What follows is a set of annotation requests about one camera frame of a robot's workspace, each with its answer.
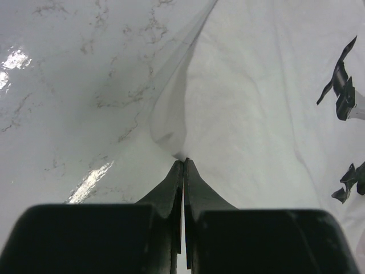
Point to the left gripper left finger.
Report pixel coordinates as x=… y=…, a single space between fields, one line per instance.
x=140 y=237

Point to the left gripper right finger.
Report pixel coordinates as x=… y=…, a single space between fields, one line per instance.
x=221 y=238

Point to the white robot print t shirt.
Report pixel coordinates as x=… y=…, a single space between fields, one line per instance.
x=243 y=105

